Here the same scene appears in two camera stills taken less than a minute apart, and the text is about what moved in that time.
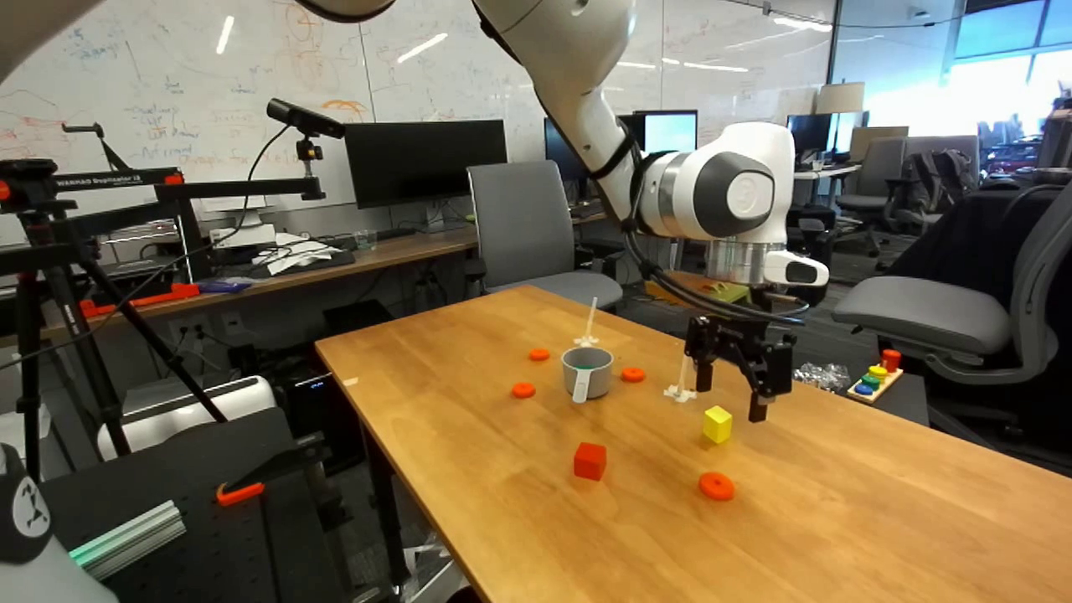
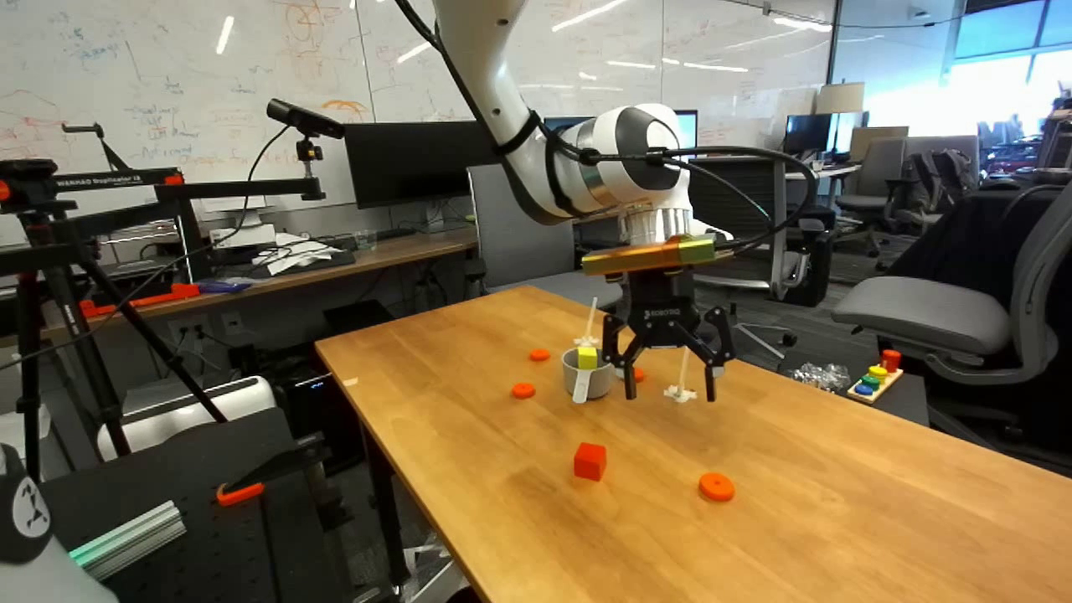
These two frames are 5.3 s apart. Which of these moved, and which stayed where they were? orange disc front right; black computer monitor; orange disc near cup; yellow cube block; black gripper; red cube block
Moved: yellow cube block; black gripper
Stayed: red cube block; orange disc near cup; orange disc front right; black computer monitor
